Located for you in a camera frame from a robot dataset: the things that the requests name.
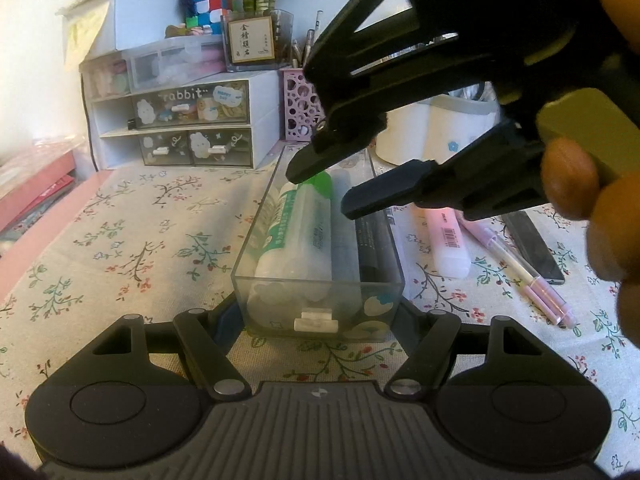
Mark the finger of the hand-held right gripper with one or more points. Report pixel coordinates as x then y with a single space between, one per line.
360 70
400 187

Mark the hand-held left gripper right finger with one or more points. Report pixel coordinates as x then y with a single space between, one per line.
430 355

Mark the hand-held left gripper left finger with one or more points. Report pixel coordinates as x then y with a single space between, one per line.
210 355

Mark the black marker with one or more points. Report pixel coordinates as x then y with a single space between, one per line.
375 250

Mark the pink highlighter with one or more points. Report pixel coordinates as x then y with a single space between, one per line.
447 245

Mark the translucent light blue pen tube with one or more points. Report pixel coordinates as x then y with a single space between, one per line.
345 245

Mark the clear plastic drawer tray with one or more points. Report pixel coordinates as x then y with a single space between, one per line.
310 305

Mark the white green glue stick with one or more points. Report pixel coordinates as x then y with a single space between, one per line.
290 240

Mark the purple pen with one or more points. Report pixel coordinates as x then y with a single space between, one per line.
530 280

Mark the black ruler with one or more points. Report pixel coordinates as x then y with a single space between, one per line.
537 247

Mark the person's right hand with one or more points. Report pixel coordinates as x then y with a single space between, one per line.
615 230

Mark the bundle of pencils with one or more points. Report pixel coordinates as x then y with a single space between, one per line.
309 45

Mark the pink perforated pen holder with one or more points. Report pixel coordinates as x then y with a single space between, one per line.
302 105

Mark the white round container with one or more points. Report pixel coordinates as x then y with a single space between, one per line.
435 130

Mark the bamboo plant in glass pot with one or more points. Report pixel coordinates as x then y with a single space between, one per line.
255 35

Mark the floral tablecloth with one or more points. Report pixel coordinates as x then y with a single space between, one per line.
150 220

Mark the white desktop drawer organizer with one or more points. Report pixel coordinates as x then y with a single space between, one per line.
190 125

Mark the clear plastic drawer box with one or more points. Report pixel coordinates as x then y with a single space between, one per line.
160 67

